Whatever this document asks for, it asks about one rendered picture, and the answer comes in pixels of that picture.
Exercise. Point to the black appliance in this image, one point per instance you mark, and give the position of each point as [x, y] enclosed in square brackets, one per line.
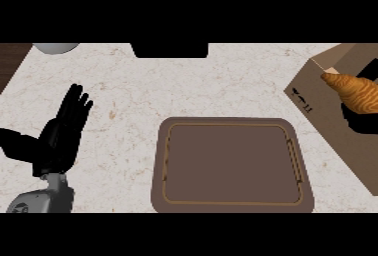
[171, 50]

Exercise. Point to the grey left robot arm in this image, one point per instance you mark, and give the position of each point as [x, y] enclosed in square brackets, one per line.
[47, 198]

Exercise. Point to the brown cardboard box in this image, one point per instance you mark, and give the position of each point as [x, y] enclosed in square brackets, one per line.
[326, 113]

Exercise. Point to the brown rectangular tray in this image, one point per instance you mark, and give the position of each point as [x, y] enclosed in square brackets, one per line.
[230, 163]

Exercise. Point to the golden brown croissant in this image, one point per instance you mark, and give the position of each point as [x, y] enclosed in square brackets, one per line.
[360, 91]

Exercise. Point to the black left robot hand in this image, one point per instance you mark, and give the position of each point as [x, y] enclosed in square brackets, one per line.
[61, 140]

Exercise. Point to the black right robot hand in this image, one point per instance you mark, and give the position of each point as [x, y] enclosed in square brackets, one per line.
[363, 123]

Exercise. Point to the dark brown wooden panel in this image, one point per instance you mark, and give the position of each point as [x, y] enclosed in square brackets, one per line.
[11, 61]

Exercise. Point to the grey round bowl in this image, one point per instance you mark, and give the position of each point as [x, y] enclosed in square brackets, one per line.
[56, 48]

